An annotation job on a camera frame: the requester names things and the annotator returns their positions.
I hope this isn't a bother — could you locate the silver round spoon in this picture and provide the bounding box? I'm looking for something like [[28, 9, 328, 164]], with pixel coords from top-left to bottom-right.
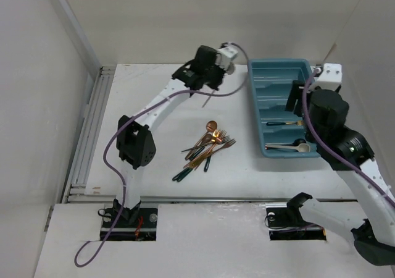
[[202, 63, 235, 108]]

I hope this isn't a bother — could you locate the black spoon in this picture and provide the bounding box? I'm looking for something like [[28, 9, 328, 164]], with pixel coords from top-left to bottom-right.
[[283, 138, 306, 146]]

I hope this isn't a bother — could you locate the white plastic spoon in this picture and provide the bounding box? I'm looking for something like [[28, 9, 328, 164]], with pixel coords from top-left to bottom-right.
[[265, 143, 310, 153]]

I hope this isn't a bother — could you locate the copper spoon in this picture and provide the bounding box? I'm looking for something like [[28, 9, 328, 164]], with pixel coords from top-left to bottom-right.
[[185, 120, 218, 160]]

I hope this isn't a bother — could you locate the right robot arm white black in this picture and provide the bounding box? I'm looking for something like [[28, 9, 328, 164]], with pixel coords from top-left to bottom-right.
[[286, 80, 394, 266]]

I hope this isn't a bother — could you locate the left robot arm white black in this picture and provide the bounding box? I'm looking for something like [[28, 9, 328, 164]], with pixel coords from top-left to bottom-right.
[[103, 43, 238, 227]]

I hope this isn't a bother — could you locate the blue plastic cutlery tray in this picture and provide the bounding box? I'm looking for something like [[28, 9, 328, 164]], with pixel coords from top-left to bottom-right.
[[248, 59, 320, 159]]

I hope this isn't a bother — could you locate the gold fork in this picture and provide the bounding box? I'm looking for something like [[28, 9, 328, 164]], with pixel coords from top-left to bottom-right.
[[184, 130, 228, 167]]

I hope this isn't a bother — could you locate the copper fork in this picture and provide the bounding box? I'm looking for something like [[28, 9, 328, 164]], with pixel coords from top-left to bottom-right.
[[184, 138, 236, 170]]

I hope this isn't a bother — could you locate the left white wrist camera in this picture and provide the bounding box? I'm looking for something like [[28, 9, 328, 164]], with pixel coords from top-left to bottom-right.
[[215, 46, 238, 70]]

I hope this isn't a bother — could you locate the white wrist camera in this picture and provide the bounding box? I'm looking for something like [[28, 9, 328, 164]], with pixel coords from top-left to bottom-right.
[[215, 46, 238, 70], [314, 63, 343, 91]]

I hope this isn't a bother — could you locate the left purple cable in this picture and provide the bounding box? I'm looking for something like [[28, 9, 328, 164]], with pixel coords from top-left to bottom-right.
[[74, 41, 249, 267]]

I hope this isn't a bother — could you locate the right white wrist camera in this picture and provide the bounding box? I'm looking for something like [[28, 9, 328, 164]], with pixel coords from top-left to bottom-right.
[[314, 63, 343, 91]]

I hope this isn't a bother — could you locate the green loop handle utensil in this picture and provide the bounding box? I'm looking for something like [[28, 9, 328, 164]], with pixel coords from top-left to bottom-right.
[[172, 167, 193, 182]]

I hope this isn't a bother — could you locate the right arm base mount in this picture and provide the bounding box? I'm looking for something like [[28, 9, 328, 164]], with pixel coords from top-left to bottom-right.
[[264, 193, 326, 241]]

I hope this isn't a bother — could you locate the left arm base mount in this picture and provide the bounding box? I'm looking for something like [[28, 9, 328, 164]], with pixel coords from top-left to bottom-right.
[[98, 207, 158, 242]]

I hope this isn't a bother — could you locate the aluminium rail frame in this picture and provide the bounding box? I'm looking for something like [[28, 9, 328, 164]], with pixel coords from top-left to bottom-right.
[[60, 66, 115, 203]]

